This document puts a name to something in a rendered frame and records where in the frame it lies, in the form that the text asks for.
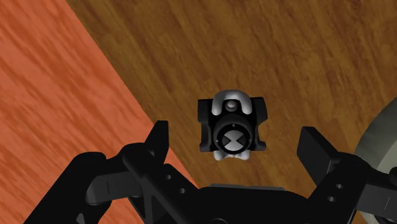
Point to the brown wooden table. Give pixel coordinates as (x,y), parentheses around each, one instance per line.
(248,46)

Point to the black and white toy gadget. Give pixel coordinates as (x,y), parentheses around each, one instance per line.
(232,130)

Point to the grey round object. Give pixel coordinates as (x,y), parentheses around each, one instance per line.
(380,139)

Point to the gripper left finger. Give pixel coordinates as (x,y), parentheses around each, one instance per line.
(145,183)

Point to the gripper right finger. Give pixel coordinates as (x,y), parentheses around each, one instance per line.
(338,176)

